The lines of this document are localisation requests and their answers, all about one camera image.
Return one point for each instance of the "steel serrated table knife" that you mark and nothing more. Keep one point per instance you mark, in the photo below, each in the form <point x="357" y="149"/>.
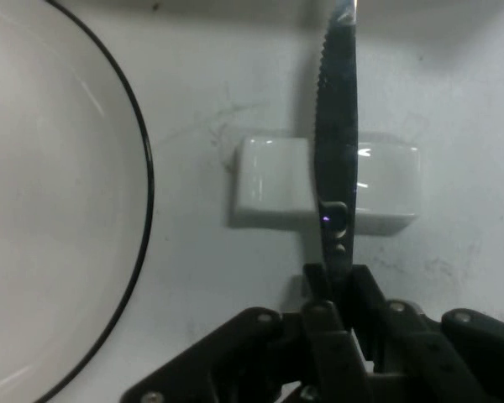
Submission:
<point x="338" y="126"/>

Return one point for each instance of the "white plate with black rim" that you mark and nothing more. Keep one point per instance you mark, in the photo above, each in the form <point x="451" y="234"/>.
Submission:
<point x="46" y="210"/>

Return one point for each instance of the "white ceramic cutlery rest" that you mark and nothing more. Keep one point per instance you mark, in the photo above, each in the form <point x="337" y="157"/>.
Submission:
<point x="273" y="180"/>

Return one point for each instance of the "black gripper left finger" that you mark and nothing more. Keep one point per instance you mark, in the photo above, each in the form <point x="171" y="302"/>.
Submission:
<point x="327" y="336"/>

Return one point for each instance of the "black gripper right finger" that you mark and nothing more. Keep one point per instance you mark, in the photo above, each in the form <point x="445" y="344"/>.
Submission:
<point x="424" y="357"/>

